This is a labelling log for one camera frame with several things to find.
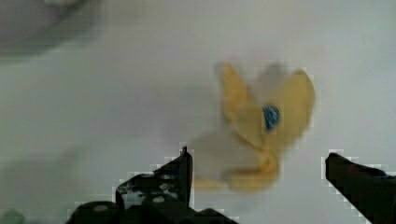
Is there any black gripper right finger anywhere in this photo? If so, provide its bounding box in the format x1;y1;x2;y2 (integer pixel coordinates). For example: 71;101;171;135
325;153;396;224

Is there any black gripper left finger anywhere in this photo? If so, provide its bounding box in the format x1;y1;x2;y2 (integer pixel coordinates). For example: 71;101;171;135
65;147;238;224

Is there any yellow plush peeled banana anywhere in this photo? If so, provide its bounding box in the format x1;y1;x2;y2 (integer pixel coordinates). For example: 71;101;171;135
189;63;315;193

